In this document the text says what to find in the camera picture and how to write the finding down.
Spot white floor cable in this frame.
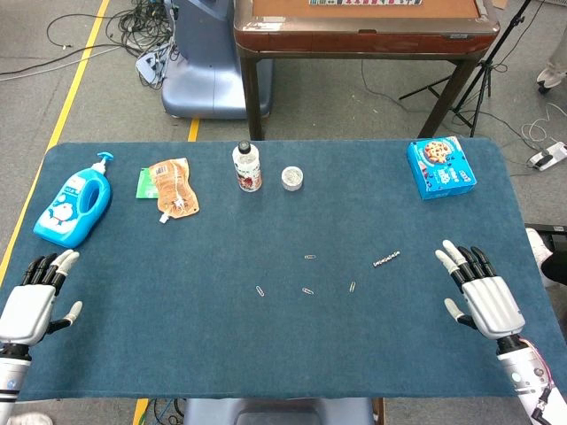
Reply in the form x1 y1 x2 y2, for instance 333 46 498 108
520 102 567 143

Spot black tripod stand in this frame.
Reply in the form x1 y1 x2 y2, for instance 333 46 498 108
398 0 537 138

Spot black cable bundle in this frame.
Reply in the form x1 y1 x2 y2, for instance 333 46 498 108
46 0 178 92

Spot blue pump detergent bottle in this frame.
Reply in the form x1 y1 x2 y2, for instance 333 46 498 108
33 151 113 249

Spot blue cookie box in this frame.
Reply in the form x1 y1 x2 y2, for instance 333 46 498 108
407 135 478 201

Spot white shoe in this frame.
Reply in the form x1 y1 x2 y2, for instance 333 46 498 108
525 228 555 275

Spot cables under table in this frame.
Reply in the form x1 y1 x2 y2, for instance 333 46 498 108
145 398 187 425

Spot orange spout pouch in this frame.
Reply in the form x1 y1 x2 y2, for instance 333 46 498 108
148 158 201 224

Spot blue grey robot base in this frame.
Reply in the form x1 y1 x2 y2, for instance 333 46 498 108
182 398 376 425

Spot white sneaker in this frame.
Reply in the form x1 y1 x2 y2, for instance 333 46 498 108
7 411 54 425

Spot person leg beige trousers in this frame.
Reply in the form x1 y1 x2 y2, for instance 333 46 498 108
536 0 567 94

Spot blue table cloth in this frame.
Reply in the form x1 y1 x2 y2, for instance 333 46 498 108
0 137 567 402

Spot black foot pedal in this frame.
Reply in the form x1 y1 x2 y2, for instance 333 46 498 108
529 223 567 251

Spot grey power strip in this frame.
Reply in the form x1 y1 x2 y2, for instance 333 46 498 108
135 43 172 85

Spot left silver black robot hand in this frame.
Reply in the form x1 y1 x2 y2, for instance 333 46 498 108
0 249 84 347

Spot row of mahjong tiles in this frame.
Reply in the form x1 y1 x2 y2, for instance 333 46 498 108
308 0 423 7

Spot green flat packet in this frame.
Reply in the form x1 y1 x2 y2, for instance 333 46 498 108
134 166 159 200

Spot clear bottle black cap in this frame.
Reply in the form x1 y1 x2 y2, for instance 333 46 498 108
231 140 263 193

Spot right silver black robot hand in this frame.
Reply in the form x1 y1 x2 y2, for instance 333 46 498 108
434 239 528 341

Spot brown mahjong table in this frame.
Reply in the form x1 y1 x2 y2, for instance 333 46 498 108
233 0 501 141

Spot blue grey machine base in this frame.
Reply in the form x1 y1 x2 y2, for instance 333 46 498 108
160 0 273 120

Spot white power strip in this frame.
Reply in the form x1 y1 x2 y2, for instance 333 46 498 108
526 141 567 172

